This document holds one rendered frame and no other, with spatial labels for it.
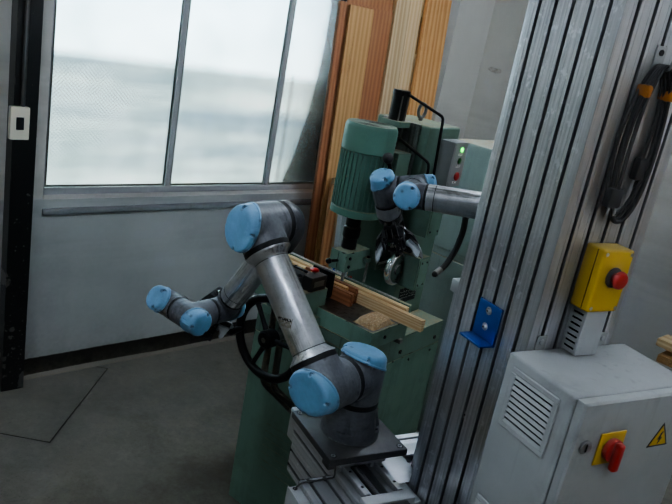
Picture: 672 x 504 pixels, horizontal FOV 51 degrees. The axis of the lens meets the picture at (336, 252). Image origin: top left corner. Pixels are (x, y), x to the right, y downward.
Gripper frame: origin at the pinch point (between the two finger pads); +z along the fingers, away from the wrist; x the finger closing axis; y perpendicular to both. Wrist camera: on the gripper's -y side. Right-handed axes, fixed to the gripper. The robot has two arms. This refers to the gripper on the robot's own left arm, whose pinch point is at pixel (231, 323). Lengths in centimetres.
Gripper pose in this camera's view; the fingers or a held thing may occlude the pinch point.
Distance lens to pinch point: 229.3
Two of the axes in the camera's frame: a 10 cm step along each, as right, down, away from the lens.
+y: -5.0, 8.6, -1.0
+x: 7.4, 3.6, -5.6
